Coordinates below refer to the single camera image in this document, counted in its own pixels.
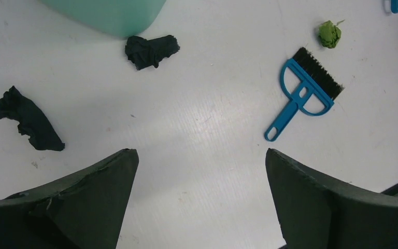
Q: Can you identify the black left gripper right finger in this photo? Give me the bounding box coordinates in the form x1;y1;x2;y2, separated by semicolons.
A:
265;149;398;248

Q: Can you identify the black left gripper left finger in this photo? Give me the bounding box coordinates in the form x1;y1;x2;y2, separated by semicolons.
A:
0;149;139;248

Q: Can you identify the blue hand brush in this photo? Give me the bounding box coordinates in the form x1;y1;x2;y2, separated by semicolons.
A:
264;47;344;142

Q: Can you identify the green paper scrap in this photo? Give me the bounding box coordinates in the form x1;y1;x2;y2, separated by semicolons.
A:
318;20;344;49

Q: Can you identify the blue plastic dustpan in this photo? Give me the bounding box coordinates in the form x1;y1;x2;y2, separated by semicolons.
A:
382;0;398;13

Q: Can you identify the black paper scrap left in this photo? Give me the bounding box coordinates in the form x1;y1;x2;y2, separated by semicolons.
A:
0;86;65;151

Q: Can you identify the black paper scrap near bin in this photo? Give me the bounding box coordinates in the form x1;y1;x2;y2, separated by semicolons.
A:
125;35;180;71

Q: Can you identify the green plastic bin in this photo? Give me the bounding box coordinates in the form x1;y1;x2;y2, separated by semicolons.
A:
42;0;166;38

